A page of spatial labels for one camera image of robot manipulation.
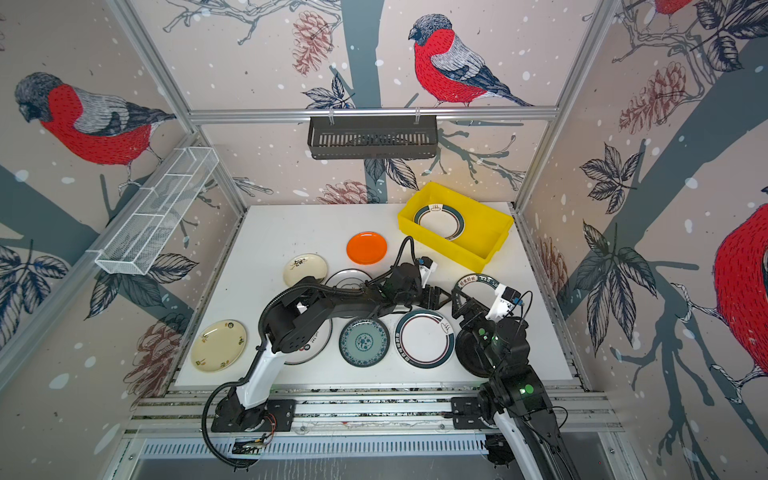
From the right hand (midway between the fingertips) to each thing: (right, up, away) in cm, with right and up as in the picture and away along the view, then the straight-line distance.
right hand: (461, 291), depth 75 cm
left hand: (0, -3, +12) cm, 13 cm away
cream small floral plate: (-49, +3, +28) cm, 57 cm away
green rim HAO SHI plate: (+11, -3, +22) cm, 25 cm away
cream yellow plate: (-69, -18, +10) cm, 72 cm away
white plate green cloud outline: (-33, 0, +23) cm, 40 cm away
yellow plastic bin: (+19, +18, +39) cm, 47 cm away
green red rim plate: (+2, +20, +40) cm, 45 cm away
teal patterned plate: (-26, -17, +10) cm, 33 cm away
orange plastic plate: (-27, +9, +32) cm, 43 cm away
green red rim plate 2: (-8, -16, +11) cm, 21 cm away
